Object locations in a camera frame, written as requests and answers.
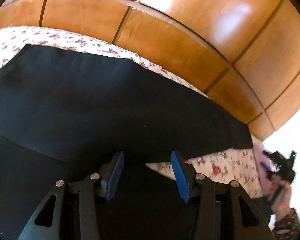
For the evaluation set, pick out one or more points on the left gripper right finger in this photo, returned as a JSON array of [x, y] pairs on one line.
[[225, 211]]

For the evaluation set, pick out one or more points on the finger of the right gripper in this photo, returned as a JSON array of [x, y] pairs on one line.
[[265, 166]]

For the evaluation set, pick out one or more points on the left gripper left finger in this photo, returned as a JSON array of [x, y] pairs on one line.
[[69, 210]]

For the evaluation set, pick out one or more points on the black embroidered pants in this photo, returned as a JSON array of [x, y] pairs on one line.
[[63, 114]]

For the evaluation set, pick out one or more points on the person's right hand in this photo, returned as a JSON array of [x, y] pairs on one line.
[[283, 205]]

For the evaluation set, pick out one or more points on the pink cat print pillow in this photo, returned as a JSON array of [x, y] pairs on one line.
[[259, 156]]

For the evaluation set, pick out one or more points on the floral quilted bedspread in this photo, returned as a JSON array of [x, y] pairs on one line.
[[231, 164]]

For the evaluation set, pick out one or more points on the wooden panelled wardrobe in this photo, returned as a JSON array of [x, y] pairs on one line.
[[243, 54]]

